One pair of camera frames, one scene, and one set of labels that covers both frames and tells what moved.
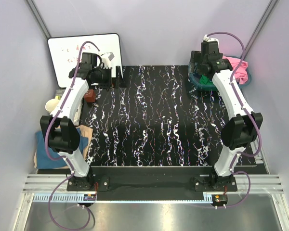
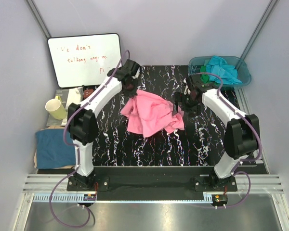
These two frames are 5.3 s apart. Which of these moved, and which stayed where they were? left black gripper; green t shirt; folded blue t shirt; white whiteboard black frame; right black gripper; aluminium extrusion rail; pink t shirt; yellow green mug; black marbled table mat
Moved: left black gripper; right black gripper; pink t shirt
Stayed: folded blue t shirt; yellow green mug; white whiteboard black frame; green t shirt; black marbled table mat; aluminium extrusion rail
